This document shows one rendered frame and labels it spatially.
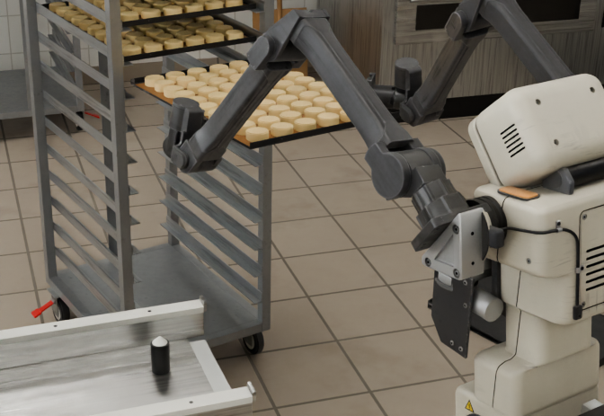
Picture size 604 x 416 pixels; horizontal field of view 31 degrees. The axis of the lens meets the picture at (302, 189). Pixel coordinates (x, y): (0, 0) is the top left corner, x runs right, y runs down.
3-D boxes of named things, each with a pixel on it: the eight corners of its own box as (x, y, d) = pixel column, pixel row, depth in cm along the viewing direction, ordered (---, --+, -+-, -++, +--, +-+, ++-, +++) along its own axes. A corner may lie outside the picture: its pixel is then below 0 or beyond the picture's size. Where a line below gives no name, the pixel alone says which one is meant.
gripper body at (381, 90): (368, 71, 269) (398, 73, 268) (367, 110, 273) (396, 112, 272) (364, 79, 263) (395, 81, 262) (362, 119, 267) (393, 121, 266)
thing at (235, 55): (264, 75, 302) (264, 65, 301) (255, 76, 300) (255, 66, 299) (161, 21, 351) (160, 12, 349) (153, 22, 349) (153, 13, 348)
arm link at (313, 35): (279, -9, 195) (322, -9, 201) (250, 47, 203) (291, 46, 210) (412, 178, 175) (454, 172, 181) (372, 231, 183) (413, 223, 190)
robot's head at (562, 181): (624, 216, 181) (626, 156, 178) (572, 232, 175) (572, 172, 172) (590, 206, 187) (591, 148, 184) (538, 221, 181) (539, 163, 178)
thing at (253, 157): (263, 164, 313) (263, 155, 312) (255, 167, 311) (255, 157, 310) (163, 101, 362) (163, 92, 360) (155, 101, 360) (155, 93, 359)
